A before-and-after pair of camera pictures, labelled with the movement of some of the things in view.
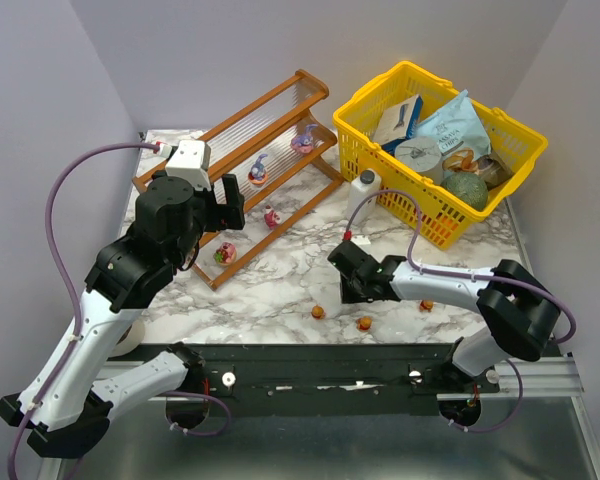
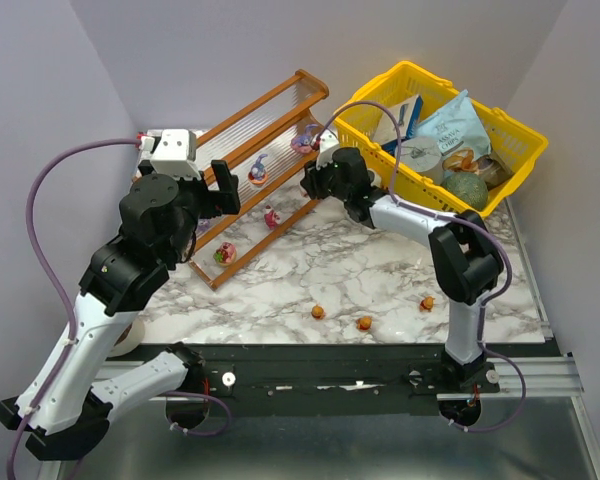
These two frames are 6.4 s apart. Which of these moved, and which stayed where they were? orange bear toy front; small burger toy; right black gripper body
Moved: right black gripper body
Stayed: small burger toy; orange bear toy front
